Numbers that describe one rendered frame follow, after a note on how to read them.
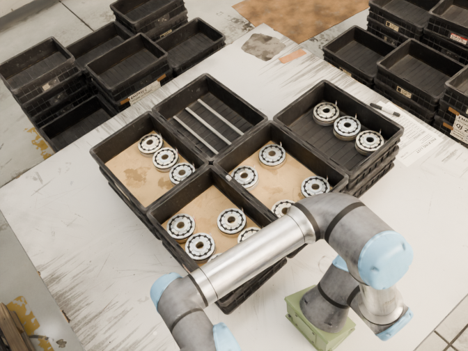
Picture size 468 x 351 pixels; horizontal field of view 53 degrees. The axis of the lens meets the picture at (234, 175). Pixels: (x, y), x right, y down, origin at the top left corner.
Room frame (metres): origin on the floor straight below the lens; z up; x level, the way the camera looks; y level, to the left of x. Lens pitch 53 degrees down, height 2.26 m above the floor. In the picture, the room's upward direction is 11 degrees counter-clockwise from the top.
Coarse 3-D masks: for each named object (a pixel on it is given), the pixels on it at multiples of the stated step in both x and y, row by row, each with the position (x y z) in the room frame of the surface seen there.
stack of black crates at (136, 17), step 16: (128, 0) 2.82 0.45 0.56; (144, 0) 2.88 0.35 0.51; (160, 0) 2.87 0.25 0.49; (176, 0) 2.68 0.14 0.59; (128, 16) 2.76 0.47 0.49; (144, 16) 2.57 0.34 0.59; (160, 16) 2.62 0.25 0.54; (176, 16) 2.67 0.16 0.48; (144, 32) 2.55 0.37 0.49; (160, 32) 2.60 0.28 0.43
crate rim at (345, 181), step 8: (272, 120) 1.21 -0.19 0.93; (280, 128) 1.16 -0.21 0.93; (248, 136) 1.15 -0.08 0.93; (240, 144) 1.12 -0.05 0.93; (304, 144) 1.06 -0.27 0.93; (312, 152) 1.02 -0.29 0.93; (216, 160) 1.07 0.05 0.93; (336, 168) 0.93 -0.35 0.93; (344, 176) 0.89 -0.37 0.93; (240, 184) 0.94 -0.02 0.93; (344, 184) 0.86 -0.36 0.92; (248, 192) 0.91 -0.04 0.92; (328, 192) 0.84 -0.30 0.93; (256, 200) 0.87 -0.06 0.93; (264, 208) 0.83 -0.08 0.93; (272, 216) 0.79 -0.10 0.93
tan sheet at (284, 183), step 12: (252, 156) 1.13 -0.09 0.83; (288, 156) 1.10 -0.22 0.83; (264, 168) 1.07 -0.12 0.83; (288, 168) 1.04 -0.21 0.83; (300, 168) 1.03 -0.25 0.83; (264, 180) 1.01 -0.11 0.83; (276, 180) 1.00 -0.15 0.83; (288, 180) 0.99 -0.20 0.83; (300, 180) 0.98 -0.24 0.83; (252, 192) 0.97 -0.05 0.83; (264, 192) 0.96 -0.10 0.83; (276, 192) 0.95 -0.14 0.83; (288, 192) 0.94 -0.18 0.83; (300, 192) 0.93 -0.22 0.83; (264, 204) 0.91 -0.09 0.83
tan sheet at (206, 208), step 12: (204, 192) 1.01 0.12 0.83; (216, 192) 1.00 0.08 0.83; (192, 204) 0.97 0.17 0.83; (204, 204) 0.96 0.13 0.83; (216, 204) 0.95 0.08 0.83; (228, 204) 0.94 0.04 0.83; (192, 216) 0.92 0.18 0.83; (204, 216) 0.91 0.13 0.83; (216, 216) 0.90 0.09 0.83; (204, 228) 0.86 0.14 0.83; (216, 228) 0.85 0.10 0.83; (216, 240) 0.80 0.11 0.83; (228, 240) 0.79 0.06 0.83; (216, 252) 0.75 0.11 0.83; (204, 264) 0.72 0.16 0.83
